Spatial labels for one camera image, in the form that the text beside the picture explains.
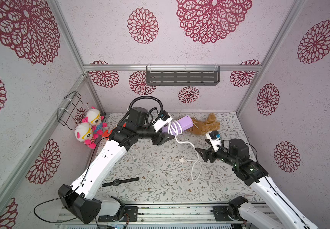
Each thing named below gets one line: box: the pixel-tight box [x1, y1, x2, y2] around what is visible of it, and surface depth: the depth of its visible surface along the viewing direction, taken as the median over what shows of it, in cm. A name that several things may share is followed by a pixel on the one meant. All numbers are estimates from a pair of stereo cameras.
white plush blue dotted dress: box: [87, 106, 108, 135], surface depth 96 cm
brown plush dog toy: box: [187, 113, 221, 136], surface depth 102 cm
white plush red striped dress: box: [74, 116, 99, 149], surface depth 86 cm
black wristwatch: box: [102, 176, 140, 188], surface depth 87 cm
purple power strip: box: [162, 115, 195, 136], surface depth 64 cm
